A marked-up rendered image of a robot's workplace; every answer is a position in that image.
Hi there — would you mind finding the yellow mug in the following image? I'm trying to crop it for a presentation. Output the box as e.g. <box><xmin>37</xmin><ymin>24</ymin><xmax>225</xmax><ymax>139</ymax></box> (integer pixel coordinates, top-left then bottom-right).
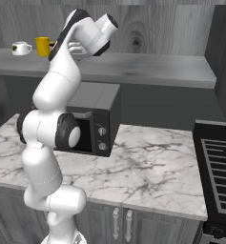
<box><xmin>33</xmin><ymin>36</ymin><xmax>55</xmax><ymax>58</ymax></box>

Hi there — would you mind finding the dark grey cabinet door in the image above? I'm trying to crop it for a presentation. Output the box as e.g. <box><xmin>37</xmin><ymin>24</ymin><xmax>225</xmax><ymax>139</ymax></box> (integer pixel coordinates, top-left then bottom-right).
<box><xmin>204</xmin><ymin>4</ymin><xmax>226</xmax><ymax>141</ymax></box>

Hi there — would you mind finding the black hob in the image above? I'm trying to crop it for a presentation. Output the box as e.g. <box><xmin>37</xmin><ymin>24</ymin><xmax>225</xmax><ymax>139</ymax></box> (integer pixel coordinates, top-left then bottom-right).
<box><xmin>192</xmin><ymin>119</ymin><xmax>226</xmax><ymax>244</ymax></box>

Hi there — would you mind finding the white mug with dark print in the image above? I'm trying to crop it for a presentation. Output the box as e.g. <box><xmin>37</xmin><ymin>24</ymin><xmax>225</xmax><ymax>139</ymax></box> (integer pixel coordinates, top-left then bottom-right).
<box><xmin>11</xmin><ymin>41</ymin><xmax>33</xmax><ymax>57</ymax></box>

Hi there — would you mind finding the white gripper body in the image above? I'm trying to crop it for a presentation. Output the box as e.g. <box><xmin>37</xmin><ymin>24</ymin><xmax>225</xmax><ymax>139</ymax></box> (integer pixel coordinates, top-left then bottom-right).
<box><xmin>67</xmin><ymin>41</ymin><xmax>89</xmax><ymax>61</ymax></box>

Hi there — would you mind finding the silver cupboard handle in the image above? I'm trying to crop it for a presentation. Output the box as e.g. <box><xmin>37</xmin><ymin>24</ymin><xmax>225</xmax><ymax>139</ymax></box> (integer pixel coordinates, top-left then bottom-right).
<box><xmin>125</xmin><ymin>209</ymin><xmax>134</xmax><ymax>244</ymax></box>
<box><xmin>112</xmin><ymin>207</ymin><xmax>121</xmax><ymax>241</ymax></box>

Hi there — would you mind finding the black microwave oven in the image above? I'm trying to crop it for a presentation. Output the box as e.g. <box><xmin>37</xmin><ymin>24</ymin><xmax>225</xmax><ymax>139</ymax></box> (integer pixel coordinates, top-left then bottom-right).
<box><xmin>52</xmin><ymin>81</ymin><xmax>122</xmax><ymax>158</ymax></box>

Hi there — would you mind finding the grey cabinet shelf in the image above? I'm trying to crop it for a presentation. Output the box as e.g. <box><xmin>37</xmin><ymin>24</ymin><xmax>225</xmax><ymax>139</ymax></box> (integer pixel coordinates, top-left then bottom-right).
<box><xmin>0</xmin><ymin>47</ymin><xmax>217</xmax><ymax>90</ymax></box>

